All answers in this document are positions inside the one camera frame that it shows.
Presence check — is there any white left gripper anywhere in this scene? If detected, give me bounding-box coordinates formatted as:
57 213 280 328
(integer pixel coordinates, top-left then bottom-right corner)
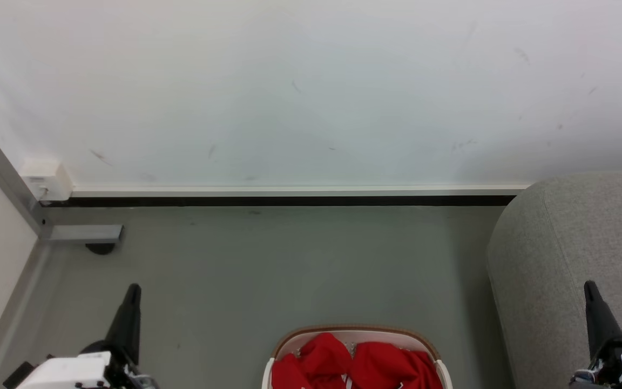
16 283 159 389

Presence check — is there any red white striped garment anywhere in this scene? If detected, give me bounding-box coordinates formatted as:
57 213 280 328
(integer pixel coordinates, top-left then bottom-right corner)
271 332 444 389

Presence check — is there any grey upholstered seat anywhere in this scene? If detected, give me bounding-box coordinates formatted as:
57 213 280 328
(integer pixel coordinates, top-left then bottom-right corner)
486 171 622 389

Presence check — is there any white laundry basket brown rim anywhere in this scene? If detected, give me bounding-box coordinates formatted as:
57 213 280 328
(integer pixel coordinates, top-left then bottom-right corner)
261 324 454 389

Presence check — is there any grey metal partition foot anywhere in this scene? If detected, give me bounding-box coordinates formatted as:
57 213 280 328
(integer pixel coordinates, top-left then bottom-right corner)
0 126 124 244

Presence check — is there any white baseboard strip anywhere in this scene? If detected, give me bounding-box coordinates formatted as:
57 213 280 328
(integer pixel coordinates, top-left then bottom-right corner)
70 184 532 198

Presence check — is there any white wall socket box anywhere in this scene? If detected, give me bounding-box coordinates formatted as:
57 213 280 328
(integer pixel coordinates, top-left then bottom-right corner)
19 159 75 202

